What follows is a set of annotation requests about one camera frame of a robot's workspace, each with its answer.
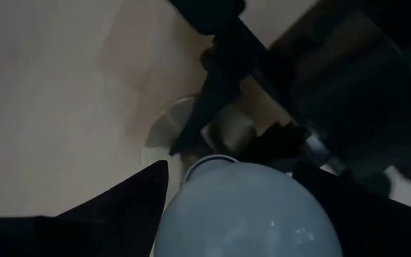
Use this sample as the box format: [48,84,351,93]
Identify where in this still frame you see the brass lamp socket base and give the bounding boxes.
[141,94,260,169]

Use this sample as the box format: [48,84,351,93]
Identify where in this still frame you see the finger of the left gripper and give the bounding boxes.
[240,121,310,166]
[171,39,250,157]

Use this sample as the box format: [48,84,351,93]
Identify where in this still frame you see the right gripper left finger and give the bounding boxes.
[0,159,170,257]

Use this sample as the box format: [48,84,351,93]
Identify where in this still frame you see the white lightbulb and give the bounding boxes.
[153,153,345,257]

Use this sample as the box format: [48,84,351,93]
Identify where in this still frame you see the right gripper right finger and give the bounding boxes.
[293,161,411,257]

